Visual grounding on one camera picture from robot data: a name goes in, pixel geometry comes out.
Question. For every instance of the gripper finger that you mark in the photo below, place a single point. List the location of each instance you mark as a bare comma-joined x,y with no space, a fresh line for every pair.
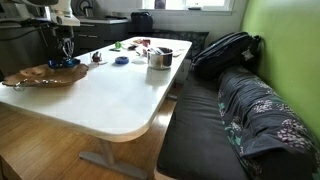
60,50
70,49

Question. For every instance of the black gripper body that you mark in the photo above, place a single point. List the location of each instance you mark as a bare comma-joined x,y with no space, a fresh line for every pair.
63,33

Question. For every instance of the blue bowl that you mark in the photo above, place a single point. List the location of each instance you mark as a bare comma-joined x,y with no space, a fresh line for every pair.
63,64

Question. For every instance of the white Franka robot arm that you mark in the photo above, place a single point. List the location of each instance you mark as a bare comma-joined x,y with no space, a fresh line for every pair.
65,13

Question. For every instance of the brown wooden platter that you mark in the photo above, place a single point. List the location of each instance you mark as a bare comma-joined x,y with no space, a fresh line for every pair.
50,77

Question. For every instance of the round grey fan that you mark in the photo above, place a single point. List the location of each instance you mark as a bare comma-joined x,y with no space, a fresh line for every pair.
81,7

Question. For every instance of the dark drawer cabinet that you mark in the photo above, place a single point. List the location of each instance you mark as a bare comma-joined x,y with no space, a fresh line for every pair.
100,33

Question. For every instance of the black flat strip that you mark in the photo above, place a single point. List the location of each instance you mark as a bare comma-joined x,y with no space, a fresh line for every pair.
115,50

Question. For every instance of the green round container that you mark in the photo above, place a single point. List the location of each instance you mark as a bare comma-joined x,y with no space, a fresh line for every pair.
118,44

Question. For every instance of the blue tape roll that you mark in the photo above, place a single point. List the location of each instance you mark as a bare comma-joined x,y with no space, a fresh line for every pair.
121,60

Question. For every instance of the silver fork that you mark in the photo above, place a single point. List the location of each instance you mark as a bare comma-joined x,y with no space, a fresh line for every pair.
20,85

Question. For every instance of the orange snack packet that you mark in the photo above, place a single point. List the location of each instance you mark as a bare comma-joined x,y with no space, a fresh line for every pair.
137,41

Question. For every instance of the red soda can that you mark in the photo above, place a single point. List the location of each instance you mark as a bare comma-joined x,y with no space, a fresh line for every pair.
146,42

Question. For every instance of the black bag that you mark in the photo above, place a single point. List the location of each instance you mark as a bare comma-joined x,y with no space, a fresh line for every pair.
141,21

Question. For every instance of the stainless steel pot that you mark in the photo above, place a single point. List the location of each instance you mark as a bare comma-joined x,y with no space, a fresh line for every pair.
160,60

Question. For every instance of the grey table leg base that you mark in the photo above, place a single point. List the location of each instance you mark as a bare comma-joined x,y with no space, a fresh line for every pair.
110,157

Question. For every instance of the dark green floral cushion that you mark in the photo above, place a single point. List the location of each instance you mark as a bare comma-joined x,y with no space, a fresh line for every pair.
186,38

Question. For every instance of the white framed window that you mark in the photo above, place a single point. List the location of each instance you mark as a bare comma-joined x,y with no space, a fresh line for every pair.
186,4

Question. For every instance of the small object on windowsill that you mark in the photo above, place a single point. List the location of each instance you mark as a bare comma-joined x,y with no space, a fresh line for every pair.
195,7

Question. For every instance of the black bench seat cushion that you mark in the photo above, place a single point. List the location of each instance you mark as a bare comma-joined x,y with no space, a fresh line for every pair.
196,133

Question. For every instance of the black backpack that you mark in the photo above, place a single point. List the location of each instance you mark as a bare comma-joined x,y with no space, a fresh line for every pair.
226,53

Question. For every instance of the dark floral blanket cushion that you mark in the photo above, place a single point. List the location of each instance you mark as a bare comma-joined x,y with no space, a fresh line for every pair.
263,116

